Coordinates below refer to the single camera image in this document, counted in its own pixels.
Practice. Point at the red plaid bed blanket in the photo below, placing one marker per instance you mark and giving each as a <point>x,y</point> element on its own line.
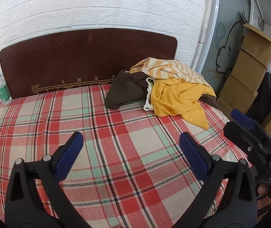
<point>126,147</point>

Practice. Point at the person's right hand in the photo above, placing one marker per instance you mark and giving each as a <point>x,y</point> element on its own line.
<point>263,192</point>

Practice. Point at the yellow garment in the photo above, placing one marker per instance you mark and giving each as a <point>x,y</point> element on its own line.
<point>173,97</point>

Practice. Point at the orange striped sweater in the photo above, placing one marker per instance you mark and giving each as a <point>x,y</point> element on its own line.
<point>173,70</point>

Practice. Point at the person's right forearm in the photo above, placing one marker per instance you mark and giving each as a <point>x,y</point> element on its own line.
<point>267,207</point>

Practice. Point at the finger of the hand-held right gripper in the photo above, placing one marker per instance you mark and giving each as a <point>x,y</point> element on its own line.
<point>237,133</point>
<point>242,118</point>

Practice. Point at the dark wooden headboard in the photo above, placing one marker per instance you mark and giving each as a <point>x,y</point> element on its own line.
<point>78,59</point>

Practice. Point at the plastic water bottle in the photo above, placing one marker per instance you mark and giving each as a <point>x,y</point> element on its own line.
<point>3,91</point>

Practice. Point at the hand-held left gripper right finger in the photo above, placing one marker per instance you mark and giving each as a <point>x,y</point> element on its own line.
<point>194,156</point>

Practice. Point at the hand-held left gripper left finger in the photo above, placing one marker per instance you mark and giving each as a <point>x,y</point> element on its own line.
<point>69,156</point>

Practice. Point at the white garment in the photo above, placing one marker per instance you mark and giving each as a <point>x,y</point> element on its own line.
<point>147,105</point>

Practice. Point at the brown garment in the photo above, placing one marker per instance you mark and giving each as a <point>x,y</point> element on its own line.
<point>123,87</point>

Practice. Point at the dark hanging jacket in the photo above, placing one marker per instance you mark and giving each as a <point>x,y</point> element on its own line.
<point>266,92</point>

